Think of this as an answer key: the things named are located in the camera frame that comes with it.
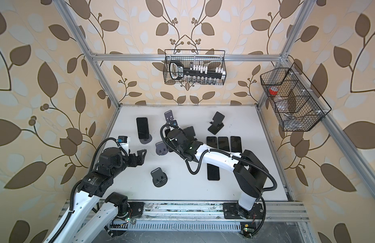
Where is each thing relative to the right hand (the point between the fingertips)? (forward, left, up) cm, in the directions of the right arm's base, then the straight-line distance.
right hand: (171, 137), depth 83 cm
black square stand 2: (+16, -29, -11) cm, 35 cm away
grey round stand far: (+23, +4, -8) cm, 25 cm away
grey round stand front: (-18, +6, -12) cm, 23 cm away
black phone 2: (+7, +19, -9) cm, 22 cm away
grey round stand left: (+9, +19, -17) cm, 27 cm away
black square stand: (+8, -10, -7) cm, 15 cm away
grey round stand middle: (0, +7, -11) cm, 14 cm away
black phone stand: (+7, -25, -18) cm, 32 cm away
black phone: (+2, -39, -13) cm, 41 cm away
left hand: (-9, +15, +3) cm, 18 cm away
